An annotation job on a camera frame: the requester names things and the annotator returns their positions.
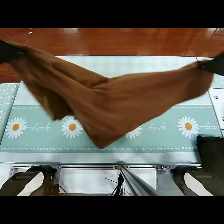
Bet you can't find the silver frame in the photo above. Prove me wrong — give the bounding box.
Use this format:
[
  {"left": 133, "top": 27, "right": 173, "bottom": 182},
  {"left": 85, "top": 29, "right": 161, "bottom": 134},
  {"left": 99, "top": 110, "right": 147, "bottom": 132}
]
[{"left": 0, "top": 162, "right": 224, "bottom": 197}]

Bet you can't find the black cable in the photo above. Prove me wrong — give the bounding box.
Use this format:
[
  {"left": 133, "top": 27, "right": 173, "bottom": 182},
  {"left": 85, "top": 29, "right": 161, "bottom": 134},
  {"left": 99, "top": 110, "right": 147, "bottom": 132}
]
[{"left": 111, "top": 172, "right": 126, "bottom": 197}]

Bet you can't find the brown shirt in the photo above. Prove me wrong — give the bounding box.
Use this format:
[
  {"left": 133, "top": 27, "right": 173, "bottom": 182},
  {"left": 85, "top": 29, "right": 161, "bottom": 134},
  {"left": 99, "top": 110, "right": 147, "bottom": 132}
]
[{"left": 5, "top": 41, "right": 215, "bottom": 150}]

